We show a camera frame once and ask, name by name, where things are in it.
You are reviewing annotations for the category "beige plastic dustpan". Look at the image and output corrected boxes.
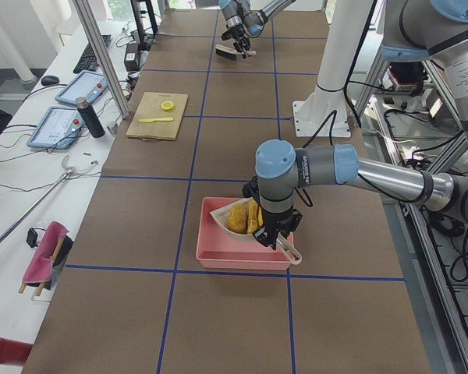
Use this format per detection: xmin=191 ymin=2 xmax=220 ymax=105
xmin=196 ymin=197 xmax=302 ymax=270

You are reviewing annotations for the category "yellow toy corn cob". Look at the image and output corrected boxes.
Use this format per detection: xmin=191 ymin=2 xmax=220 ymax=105
xmin=257 ymin=206 xmax=264 ymax=228

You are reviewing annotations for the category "upper teach pendant tablet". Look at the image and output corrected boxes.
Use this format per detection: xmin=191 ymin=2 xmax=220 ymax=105
xmin=55 ymin=70 xmax=108 ymax=106

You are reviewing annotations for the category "black keyboard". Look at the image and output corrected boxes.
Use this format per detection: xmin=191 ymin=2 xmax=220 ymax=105
xmin=73 ymin=44 xmax=99 ymax=74

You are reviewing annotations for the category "yellow lemon slice toy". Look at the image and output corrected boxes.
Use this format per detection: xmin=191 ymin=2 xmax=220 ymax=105
xmin=161 ymin=101 xmax=175 ymax=111

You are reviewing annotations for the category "red cylinder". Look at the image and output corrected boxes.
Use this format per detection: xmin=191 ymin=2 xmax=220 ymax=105
xmin=0 ymin=337 xmax=33 ymax=366

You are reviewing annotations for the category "beige hand brush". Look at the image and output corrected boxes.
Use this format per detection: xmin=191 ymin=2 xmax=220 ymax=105
xmin=215 ymin=44 xmax=257 ymax=61

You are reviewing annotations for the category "pink cloth on stand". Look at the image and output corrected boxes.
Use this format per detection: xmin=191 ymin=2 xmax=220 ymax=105
xmin=18 ymin=221 xmax=73 ymax=297

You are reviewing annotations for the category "brown toy potato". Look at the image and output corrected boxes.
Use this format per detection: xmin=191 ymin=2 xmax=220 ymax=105
xmin=226 ymin=203 xmax=248 ymax=235

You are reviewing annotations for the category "pink plastic bin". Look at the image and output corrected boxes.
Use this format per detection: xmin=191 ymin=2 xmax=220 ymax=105
xmin=196 ymin=197 xmax=292 ymax=270

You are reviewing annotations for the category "black water bottle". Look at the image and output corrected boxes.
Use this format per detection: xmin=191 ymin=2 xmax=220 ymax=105
xmin=75 ymin=97 xmax=105 ymax=138

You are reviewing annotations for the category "lower teach pendant tablet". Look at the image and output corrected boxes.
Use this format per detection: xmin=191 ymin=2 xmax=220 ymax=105
xmin=27 ymin=106 xmax=84 ymax=150

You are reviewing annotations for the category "black computer mouse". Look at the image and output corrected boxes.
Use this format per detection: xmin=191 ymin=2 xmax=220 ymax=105
xmin=41 ymin=75 xmax=60 ymax=86

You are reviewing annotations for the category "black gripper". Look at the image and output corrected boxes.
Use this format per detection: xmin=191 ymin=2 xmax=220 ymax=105
xmin=242 ymin=177 xmax=303 ymax=249
xmin=221 ymin=25 xmax=252 ymax=52

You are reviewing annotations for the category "wooden cutting board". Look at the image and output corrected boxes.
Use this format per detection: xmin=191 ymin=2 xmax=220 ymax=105
xmin=126 ymin=92 xmax=188 ymax=141

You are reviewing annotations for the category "yellow plastic knife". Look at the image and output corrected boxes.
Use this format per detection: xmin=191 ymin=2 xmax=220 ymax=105
xmin=138 ymin=117 xmax=174 ymax=123

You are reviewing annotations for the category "aluminium frame post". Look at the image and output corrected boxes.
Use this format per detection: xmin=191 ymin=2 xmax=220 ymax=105
xmin=73 ymin=0 xmax=130 ymax=119

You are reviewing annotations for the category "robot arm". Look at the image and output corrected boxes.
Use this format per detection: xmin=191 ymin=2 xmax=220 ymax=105
xmin=215 ymin=0 xmax=294 ymax=61
xmin=253 ymin=1 xmax=468 ymax=247

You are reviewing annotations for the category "teach pendant tablet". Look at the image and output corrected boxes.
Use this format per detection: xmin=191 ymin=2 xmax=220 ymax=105
xmin=55 ymin=70 xmax=108 ymax=106
xmin=27 ymin=106 xmax=84 ymax=150

